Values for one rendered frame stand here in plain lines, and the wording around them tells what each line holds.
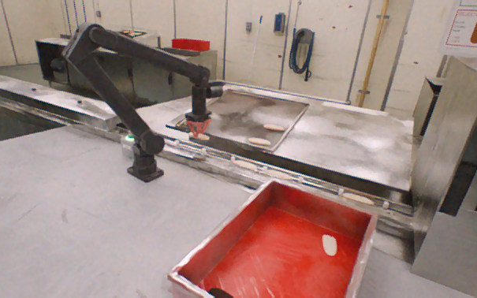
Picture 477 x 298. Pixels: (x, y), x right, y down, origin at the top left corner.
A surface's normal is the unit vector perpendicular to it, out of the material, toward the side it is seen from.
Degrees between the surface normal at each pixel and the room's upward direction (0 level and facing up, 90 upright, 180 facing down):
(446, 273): 90
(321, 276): 0
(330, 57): 90
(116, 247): 0
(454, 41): 90
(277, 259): 0
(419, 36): 90
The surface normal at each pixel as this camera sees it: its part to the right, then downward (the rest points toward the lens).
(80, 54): 0.65, 0.36
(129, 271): 0.06, -0.91
